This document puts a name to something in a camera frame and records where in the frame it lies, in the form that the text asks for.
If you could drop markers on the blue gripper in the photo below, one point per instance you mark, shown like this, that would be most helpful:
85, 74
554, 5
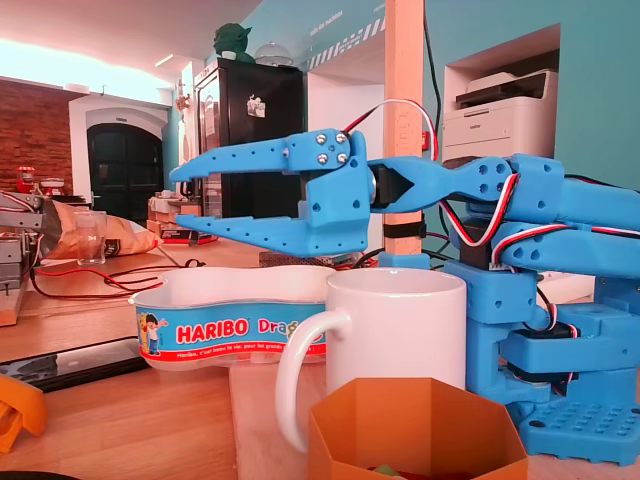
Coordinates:
336, 196

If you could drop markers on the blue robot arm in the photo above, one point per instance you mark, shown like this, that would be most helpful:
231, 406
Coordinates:
575, 210

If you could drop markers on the black refrigerator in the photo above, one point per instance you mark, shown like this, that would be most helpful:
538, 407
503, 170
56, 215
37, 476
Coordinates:
235, 130

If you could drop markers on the black kettle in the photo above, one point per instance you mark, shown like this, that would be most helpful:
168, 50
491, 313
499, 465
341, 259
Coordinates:
187, 189

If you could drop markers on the metal mesh power supply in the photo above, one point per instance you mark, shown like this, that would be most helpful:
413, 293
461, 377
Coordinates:
300, 261

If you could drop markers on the red black flat box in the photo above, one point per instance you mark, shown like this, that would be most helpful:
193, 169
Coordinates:
180, 236

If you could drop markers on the black arched door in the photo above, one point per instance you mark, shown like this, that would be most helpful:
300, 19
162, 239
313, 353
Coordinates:
125, 170

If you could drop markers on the orange chip bag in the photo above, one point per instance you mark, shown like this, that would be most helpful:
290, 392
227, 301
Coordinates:
130, 240

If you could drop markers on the clear glass dome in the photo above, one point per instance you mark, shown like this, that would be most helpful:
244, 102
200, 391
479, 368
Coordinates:
272, 54

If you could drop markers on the clear Haribo candy tub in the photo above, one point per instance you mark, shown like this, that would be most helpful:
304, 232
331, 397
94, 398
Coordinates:
210, 330

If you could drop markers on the green Yoda figure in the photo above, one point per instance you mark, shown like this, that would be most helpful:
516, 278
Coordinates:
232, 42

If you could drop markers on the clear drinking glass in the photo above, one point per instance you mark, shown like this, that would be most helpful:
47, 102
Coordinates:
90, 245

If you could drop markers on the white ceramic mug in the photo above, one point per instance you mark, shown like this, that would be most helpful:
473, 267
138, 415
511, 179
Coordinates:
400, 330

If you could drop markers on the red white kitchen appliance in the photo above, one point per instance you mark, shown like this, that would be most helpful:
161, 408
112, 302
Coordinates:
52, 186

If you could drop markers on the red candy machine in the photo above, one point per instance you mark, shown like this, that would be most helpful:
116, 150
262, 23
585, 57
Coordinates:
25, 177

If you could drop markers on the grey metal device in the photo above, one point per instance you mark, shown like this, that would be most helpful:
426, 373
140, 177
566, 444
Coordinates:
15, 225

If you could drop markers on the white office printer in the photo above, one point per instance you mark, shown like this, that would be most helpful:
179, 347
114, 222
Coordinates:
500, 120

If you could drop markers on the black smartphone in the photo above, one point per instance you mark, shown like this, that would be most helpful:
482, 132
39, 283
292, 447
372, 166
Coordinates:
75, 365

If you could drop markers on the brown hexagonal box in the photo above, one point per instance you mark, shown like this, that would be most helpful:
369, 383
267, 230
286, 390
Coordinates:
350, 450

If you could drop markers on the white power strip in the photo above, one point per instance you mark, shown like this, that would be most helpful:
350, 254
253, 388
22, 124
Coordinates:
570, 287

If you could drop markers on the blue post mount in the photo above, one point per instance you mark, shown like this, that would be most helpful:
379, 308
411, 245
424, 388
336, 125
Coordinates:
400, 260

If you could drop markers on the wooden camera post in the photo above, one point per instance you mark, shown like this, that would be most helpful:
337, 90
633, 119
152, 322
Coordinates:
405, 75

